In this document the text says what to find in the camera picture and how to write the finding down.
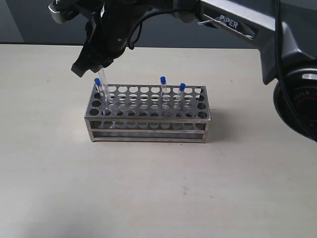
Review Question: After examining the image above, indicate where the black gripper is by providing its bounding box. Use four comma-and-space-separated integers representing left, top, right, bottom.
71, 0, 149, 77

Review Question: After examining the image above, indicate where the blue-capped tube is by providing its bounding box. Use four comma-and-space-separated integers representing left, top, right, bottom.
160, 76, 169, 110
94, 78, 105, 99
98, 68, 111, 110
174, 83, 186, 110

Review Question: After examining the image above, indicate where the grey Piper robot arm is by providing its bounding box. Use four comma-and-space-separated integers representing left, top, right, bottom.
71, 0, 317, 140

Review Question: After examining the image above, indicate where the stainless steel test tube rack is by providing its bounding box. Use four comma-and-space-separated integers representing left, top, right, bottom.
84, 84, 211, 143

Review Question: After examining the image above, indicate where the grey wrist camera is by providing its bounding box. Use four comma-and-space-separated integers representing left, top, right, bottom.
48, 0, 100, 24

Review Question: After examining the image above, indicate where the black cable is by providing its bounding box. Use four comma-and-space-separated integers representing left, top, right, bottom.
127, 0, 317, 139

